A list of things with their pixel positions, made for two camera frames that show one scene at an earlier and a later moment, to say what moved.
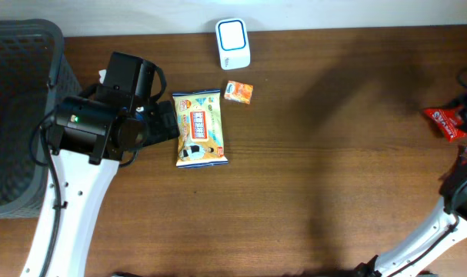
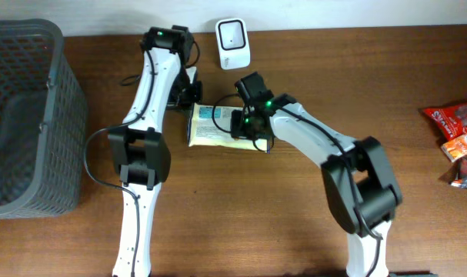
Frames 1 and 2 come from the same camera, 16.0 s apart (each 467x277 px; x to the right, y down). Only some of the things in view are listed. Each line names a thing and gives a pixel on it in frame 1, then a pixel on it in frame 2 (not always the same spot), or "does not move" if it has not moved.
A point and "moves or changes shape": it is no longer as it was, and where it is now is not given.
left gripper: (164, 120) to (185, 103)
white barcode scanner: (234, 43) does not move
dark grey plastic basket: (28, 75) does not move
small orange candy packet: (238, 91) moves or changes shape
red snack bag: (448, 119) does not move
